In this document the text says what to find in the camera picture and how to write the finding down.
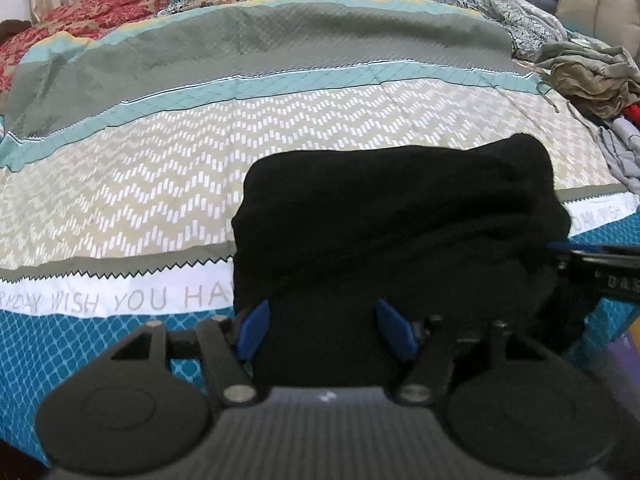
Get beige cushion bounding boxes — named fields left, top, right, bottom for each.
left=555, top=0, right=640, bottom=50

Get dark wooden headboard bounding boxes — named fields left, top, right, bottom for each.
left=0, top=19, right=32, bottom=45

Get red floral quilt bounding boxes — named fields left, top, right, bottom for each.
left=0, top=0, right=568, bottom=92

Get grey garment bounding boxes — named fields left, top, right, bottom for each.
left=597, top=119, right=640, bottom=192

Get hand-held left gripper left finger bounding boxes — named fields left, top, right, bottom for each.
left=107, top=300, right=271, bottom=407

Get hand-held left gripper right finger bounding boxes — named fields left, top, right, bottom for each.
left=376, top=298, right=547, bottom=407

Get black pants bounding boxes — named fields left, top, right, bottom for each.
left=231, top=132, right=603, bottom=392

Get zigzag patterned bedspread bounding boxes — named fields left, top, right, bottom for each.
left=0, top=0, right=640, bottom=466

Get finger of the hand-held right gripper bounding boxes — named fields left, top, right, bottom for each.
left=546, top=241, right=640, bottom=263

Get purple mat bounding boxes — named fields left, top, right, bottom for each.
left=602, top=330, right=640, bottom=386

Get olive clothes pile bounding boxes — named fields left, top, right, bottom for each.
left=534, top=37, right=640, bottom=121

